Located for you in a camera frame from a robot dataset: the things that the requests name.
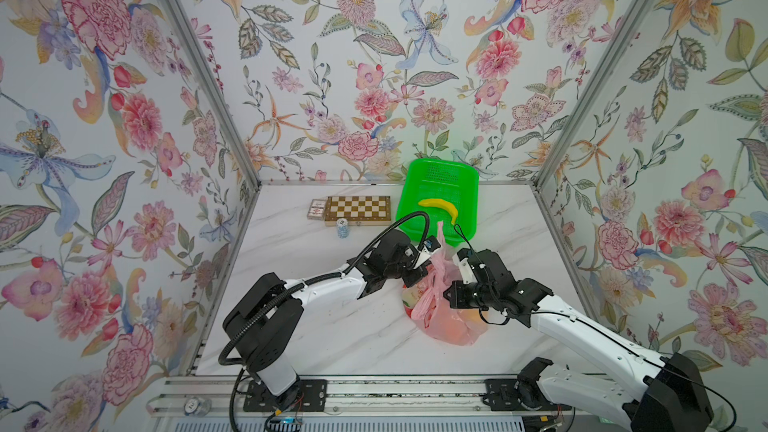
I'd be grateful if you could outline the yellow banana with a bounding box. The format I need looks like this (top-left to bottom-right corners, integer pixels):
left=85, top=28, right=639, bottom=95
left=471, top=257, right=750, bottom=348
left=418, top=198, right=459, bottom=225

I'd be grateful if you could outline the aluminium corner post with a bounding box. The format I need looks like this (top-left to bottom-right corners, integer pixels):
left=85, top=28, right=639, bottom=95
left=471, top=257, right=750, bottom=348
left=159, top=0, right=261, bottom=192
left=530, top=0, right=653, bottom=192

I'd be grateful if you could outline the pink plastic bag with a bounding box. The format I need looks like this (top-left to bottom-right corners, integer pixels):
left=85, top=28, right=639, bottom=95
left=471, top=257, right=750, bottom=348
left=401, top=222, right=488, bottom=346

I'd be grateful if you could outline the small card box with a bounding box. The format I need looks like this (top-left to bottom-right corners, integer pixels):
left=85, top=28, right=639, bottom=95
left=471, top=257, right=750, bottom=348
left=307, top=199, right=327, bottom=221

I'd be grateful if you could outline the wooden chessboard box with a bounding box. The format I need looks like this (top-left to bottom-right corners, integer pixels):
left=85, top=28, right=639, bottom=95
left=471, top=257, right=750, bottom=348
left=323, top=195, right=392, bottom=226

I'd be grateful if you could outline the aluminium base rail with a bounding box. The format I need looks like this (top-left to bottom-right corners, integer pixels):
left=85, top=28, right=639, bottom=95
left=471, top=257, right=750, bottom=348
left=146, top=373, right=607, bottom=418

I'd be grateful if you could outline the left aluminium corner post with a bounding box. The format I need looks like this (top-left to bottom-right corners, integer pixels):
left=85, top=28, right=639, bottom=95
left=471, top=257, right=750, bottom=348
left=159, top=0, right=261, bottom=192

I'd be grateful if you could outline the right aluminium corner post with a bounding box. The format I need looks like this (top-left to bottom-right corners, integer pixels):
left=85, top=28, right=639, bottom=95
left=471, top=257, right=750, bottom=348
left=530, top=0, right=653, bottom=192

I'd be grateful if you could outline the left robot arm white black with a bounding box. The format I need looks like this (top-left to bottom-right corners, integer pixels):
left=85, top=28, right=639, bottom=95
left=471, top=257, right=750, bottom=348
left=217, top=229, right=432, bottom=398

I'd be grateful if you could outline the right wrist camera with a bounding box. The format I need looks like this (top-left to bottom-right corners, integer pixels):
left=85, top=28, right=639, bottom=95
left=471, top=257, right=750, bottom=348
left=452, top=248, right=477, bottom=284

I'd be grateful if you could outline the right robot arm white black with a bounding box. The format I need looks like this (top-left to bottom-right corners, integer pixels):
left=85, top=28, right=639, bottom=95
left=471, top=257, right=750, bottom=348
left=444, top=248, right=714, bottom=431

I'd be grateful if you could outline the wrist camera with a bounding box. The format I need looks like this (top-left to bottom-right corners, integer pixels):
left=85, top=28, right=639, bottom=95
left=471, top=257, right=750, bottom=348
left=419, top=235, right=441, bottom=262
left=452, top=248, right=477, bottom=284

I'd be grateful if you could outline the small blue white cup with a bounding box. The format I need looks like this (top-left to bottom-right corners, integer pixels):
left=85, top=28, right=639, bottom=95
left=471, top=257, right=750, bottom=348
left=336, top=218, right=349, bottom=239

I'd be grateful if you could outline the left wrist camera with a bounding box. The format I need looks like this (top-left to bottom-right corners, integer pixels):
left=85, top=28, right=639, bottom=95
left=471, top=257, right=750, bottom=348
left=419, top=235, right=441, bottom=262

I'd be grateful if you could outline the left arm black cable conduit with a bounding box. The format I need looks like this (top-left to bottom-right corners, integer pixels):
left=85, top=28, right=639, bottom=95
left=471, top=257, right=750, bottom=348
left=217, top=210, right=431, bottom=432

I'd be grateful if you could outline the green plastic basket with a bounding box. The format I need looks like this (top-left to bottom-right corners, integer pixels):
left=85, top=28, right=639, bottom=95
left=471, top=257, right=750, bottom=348
left=396, top=158, right=479, bottom=248

